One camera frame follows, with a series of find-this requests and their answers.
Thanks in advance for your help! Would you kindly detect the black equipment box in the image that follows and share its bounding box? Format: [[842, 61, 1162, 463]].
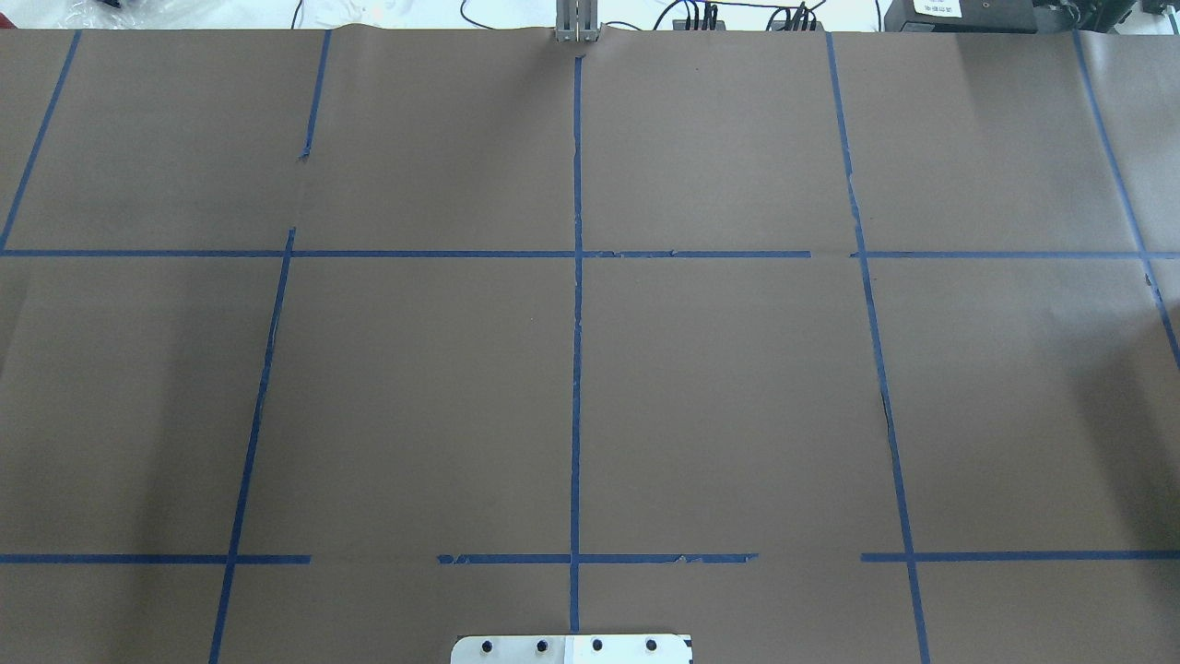
[[883, 0, 1139, 35]]

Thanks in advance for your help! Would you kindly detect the power strip with plugs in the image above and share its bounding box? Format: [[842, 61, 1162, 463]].
[[653, 1, 822, 32]]

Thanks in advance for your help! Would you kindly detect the clear plastic bag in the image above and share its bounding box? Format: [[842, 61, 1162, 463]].
[[55, 0, 231, 29]]

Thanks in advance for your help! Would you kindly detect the aluminium extrusion post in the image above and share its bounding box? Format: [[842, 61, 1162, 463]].
[[555, 0, 601, 42]]

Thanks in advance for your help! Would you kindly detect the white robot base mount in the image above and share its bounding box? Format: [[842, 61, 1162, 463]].
[[450, 635, 694, 663]]

